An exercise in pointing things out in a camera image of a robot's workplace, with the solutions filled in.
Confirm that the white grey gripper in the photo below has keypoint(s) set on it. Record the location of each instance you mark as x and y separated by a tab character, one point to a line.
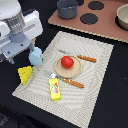
17	33

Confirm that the yellow cheese wedge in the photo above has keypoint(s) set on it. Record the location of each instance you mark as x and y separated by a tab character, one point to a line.
24	74

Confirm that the red toy tomato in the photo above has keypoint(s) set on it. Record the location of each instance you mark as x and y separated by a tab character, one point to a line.
67	62

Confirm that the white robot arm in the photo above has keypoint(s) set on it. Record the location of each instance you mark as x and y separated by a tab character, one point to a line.
11	7

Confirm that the round wooden plate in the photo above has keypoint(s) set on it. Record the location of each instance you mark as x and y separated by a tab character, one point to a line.
69	72

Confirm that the dark grey cooking pot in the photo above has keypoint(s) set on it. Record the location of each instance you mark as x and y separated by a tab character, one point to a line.
67	9

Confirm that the beige woven placemat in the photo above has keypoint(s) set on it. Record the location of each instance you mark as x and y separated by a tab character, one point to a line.
76	105

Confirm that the yellow butter box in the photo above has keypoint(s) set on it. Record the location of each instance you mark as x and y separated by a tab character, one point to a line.
54	89

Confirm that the cream bowl on stove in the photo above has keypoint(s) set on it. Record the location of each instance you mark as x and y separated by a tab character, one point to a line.
122	14

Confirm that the wooden handled toy fork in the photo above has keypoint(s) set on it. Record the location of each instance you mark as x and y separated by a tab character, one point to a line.
66	80

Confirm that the wooden handled toy knife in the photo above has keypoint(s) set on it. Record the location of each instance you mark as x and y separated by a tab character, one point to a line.
79	56

